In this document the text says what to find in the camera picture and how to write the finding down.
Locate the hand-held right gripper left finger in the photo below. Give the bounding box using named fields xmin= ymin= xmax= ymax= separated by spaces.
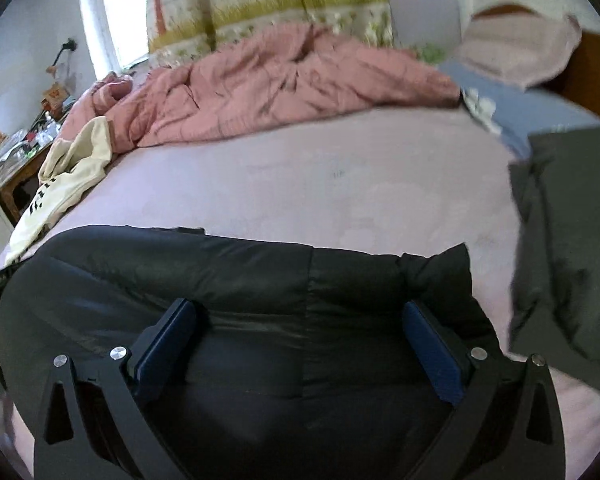
xmin=32 ymin=297 xmax=197 ymax=480

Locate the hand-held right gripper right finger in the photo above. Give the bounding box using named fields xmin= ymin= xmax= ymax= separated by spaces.
xmin=403 ymin=300 xmax=566 ymax=480

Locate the black puffer jacket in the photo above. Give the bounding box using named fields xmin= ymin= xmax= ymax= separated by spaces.
xmin=0 ymin=225 xmax=507 ymax=480

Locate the wooden desk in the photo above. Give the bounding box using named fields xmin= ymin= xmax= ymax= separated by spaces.
xmin=0 ymin=140 xmax=56 ymax=227

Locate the cream printed shirt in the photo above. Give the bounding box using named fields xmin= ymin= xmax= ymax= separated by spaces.
xmin=5 ymin=116 xmax=114 ymax=266

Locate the grey-green garment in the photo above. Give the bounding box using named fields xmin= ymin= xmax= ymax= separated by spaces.
xmin=508 ymin=127 xmax=600 ymax=401

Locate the orange box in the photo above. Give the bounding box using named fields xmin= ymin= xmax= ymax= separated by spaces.
xmin=41 ymin=82 xmax=74 ymax=117

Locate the bed with pink sheet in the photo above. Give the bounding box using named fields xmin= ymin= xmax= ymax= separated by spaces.
xmin=0 ymin=105 xmax=600 ymax=480

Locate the desk lamp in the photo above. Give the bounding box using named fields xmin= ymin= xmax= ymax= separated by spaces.
xmin=45 ymin=37 xmax=79 ymax=77

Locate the white floral cloth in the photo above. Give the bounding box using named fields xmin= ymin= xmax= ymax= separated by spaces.
xmin=461 ymin=86 xmax=502 ymax=134

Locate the blue pillow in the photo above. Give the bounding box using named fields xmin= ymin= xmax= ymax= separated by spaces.
xmin=437 ymin=60 xmax=600 ymax=161

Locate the pink quilt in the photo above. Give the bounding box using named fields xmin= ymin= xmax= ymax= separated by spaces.
xmin=62 ymin=25 xmax=463 ymax=154

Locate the window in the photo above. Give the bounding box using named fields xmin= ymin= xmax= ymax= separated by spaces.
xmin=77 ymin=0 xmax=154 ymax=74

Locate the pink pillow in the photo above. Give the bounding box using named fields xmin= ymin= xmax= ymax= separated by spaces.
xmin=450 ymin=0 xmax=584 ymax=92

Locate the wooden headboard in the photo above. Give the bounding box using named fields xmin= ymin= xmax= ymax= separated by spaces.
xmin=560 ymin=30 xmax=600 ymax=127

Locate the floral curtain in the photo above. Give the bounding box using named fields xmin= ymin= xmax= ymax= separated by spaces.
xmin=147 ymin=0 xmax=396 ymax=68

